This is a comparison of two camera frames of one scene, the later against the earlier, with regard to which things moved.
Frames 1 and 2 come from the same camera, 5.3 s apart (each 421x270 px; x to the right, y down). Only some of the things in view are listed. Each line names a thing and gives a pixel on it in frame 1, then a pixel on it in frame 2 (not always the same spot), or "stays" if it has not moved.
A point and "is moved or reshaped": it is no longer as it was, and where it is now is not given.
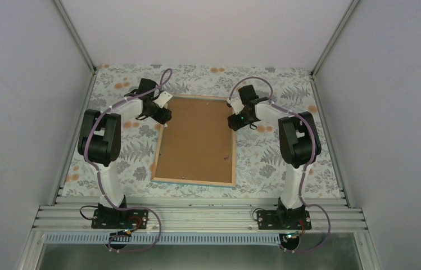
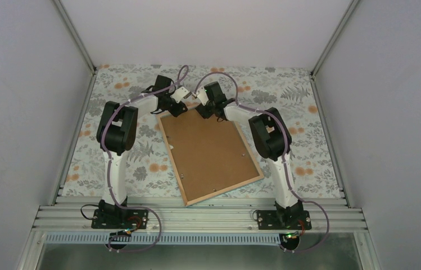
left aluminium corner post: x=75 y=36 stays
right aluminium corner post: x=344 y=21 stays
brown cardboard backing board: x=196 y=143 is moved or reshaped
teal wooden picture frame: x=198 y=146 -> x=193 y=114
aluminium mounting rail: x=197 y=219 stays
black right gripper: x=235 y=124 -> x=204 y=114
